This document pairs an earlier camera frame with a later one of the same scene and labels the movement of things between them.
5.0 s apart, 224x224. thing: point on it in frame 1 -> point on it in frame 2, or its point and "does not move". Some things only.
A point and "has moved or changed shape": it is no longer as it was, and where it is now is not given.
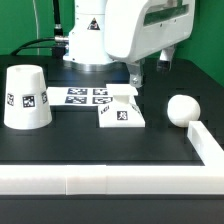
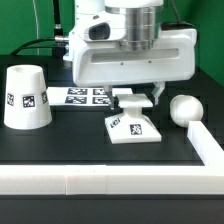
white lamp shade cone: (27, 105) does not move
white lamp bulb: (181, 109) does not move
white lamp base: (124, 111) has moved or changed shape
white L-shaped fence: (76, 179) does not move
